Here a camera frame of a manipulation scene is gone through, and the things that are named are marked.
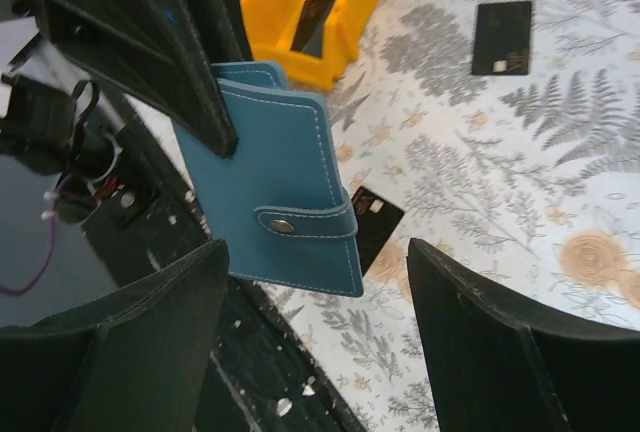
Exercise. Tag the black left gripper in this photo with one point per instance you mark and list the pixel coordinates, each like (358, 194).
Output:
(89, 200)

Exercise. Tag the yellow plastic bin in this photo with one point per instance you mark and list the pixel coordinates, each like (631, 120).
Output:
(271, 25)

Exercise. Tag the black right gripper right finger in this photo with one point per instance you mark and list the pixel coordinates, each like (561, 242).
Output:
(500, 361)

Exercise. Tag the black vip card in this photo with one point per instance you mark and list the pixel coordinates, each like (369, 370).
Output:
(377, 219)
(502, 41)

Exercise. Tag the floral patterned table mat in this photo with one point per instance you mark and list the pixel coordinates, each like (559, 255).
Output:
(531, 181)

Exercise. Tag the black card in bin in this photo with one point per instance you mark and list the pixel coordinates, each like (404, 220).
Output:
(308, 37)

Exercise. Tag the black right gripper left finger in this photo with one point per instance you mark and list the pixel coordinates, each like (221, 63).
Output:
(133, 360)

